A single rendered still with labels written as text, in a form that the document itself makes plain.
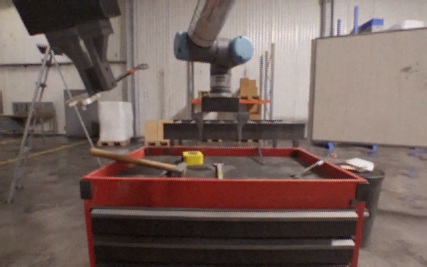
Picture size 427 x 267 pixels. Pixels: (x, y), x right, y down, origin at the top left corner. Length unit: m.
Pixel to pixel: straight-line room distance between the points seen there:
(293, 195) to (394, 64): 2.49
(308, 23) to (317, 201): 9.33
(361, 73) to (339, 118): 0.54
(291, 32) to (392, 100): 6.96
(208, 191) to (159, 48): 8.69
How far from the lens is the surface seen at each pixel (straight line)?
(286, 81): 8.97
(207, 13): 0.51
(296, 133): 3.85
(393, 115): 2.90
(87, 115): 9.37
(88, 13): 0.36
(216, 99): 0.72
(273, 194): 0.56
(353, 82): 2.84
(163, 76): 8.84
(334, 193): 0.62
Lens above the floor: 1.12
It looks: 7 degrees down
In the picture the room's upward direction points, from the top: straight up
